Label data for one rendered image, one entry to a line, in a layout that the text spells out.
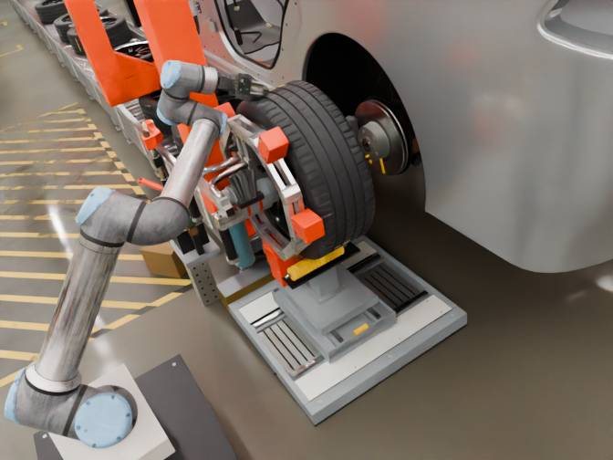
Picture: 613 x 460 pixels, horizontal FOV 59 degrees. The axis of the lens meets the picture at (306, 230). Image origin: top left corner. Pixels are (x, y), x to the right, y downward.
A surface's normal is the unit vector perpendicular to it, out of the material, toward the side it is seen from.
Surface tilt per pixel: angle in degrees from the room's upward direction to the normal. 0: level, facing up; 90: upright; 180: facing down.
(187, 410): 0
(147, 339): 0
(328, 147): 51
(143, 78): 90
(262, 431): 0
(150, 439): 46
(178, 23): 90
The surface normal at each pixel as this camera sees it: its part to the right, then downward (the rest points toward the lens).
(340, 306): -0.17, -0.78
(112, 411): 0.38, -0.22
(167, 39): 0.52, 0.44
